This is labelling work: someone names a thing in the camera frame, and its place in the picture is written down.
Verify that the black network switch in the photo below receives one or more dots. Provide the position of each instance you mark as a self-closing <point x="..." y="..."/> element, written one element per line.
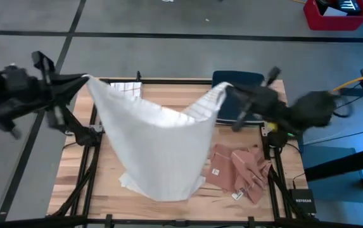
<point x="301" y="201"/>

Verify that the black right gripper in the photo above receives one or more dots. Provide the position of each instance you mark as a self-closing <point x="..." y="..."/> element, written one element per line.
<point x="260" y="98"/>

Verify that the white towel fine beige checks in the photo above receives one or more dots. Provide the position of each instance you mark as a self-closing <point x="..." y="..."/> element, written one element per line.
<point x="156" y="152"/>

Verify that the white towel wide red checks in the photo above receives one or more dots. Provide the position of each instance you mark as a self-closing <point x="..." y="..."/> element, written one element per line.
<point x="127" y="90"/>

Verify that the navy blue fabric bin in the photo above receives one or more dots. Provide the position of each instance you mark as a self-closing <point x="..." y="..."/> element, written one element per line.
<point x="238" y="77"/>

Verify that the black electronic device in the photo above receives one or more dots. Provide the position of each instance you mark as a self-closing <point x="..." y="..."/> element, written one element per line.
<point x="342" y="4"/>

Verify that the black metal station frame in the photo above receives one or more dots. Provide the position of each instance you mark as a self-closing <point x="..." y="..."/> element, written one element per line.
<point x="175" y="81"/>

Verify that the red plastic crate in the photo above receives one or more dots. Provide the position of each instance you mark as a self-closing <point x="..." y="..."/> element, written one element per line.
<point x="336" y="22"/>

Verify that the pink towel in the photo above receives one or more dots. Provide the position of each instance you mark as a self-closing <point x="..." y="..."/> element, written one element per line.
<point x="241" y="171"/>

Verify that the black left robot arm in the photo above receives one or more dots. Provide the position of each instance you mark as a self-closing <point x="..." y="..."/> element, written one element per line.
<point x="10" y="92"/>

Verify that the black metal beam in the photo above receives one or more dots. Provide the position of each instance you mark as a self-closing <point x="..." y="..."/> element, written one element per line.
<point x="342" y="163"/>

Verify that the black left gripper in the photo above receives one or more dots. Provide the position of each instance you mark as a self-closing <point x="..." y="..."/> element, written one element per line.
<point x="49" y="92"/>

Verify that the black table clamp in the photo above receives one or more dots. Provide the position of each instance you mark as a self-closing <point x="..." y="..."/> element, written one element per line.
<point x="138" y="75"/>

